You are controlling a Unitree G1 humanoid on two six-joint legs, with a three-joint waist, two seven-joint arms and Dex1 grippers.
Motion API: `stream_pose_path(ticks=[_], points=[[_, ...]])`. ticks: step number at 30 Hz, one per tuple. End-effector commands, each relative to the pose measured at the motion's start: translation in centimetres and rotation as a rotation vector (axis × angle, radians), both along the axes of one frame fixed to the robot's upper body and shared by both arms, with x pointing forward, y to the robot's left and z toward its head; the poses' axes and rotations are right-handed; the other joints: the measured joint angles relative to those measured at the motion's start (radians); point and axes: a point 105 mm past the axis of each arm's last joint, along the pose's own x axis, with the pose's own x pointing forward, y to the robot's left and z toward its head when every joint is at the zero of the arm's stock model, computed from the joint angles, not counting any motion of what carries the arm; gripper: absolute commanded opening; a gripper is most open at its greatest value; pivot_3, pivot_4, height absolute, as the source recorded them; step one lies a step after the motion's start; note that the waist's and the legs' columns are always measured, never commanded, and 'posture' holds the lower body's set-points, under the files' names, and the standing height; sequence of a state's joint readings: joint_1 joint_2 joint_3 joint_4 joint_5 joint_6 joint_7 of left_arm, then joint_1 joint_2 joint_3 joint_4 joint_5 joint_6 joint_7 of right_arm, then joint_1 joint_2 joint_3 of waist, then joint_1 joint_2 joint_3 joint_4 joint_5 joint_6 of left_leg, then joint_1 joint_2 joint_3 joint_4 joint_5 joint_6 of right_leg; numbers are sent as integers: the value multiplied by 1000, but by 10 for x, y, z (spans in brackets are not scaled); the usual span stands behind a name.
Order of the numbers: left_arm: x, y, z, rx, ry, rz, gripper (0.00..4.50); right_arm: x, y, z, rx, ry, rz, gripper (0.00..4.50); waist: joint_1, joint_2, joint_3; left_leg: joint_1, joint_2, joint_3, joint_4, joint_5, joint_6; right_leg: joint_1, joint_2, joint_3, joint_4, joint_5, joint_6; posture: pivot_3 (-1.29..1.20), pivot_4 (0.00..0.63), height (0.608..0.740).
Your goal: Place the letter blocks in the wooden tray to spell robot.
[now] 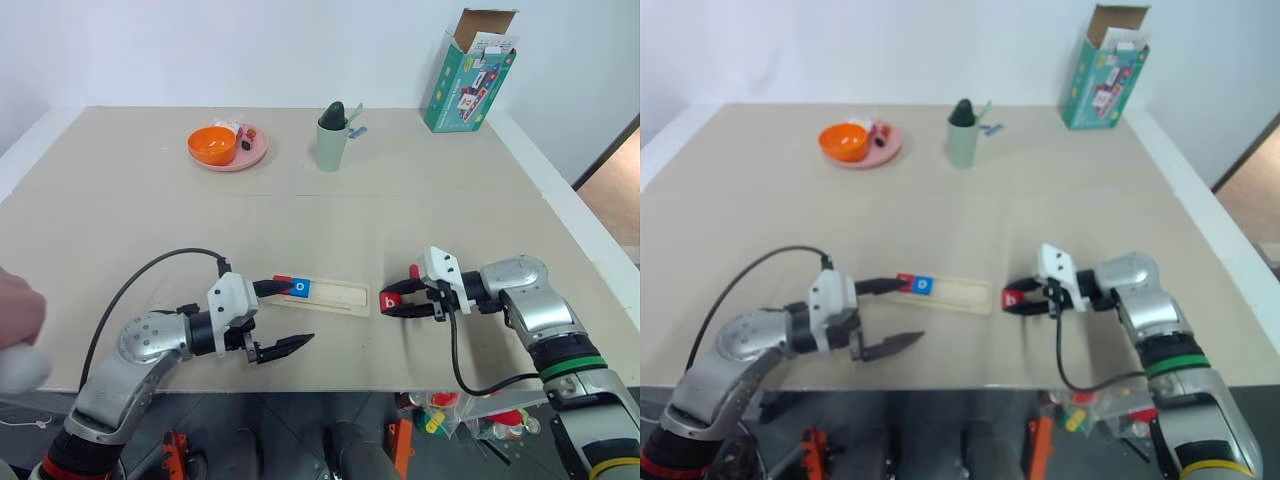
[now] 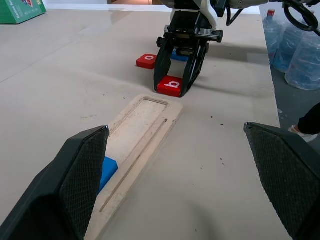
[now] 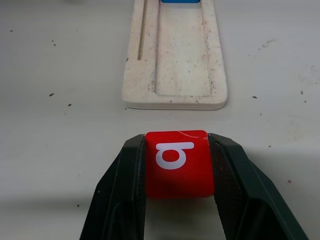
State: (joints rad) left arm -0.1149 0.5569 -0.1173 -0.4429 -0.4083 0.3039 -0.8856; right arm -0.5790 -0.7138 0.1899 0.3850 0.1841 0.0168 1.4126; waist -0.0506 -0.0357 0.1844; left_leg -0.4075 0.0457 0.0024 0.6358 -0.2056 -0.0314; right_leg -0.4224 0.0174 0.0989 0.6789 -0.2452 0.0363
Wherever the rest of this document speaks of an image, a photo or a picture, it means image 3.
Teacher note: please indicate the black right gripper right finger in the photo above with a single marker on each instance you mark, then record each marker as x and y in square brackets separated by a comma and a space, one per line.
[240, 190]

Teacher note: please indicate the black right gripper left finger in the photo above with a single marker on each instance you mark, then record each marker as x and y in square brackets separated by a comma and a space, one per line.
[120, 190]

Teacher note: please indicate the red letter b block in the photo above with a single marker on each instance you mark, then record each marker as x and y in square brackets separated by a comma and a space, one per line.
[180, 180]

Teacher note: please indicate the blue letter o block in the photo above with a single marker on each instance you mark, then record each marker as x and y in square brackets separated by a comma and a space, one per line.
[180, 1]

